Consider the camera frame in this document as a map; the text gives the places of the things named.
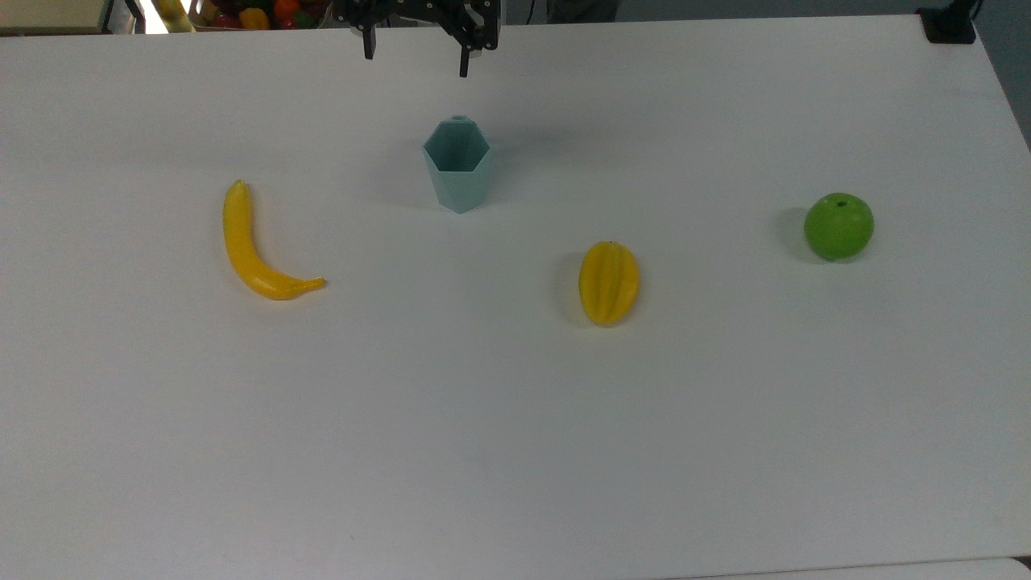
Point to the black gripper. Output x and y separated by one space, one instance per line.
419 6

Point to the light blue hexagonal mug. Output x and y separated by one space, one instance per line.
459 181

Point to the orange toy fruit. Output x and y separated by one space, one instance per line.
287 10

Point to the yellow toy pepper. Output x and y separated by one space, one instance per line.
254 18

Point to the dark grey block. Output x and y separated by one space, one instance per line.
581 10

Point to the pale yellow toy fruit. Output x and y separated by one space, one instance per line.
173 14

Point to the yellow toy banana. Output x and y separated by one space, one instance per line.
242 250

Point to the yellow toy starfruit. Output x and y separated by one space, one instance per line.
609 283

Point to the beige box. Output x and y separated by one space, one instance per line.
48 14

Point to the green toy apple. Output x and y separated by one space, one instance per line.
839 227

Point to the black clamp block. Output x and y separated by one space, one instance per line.
950 26

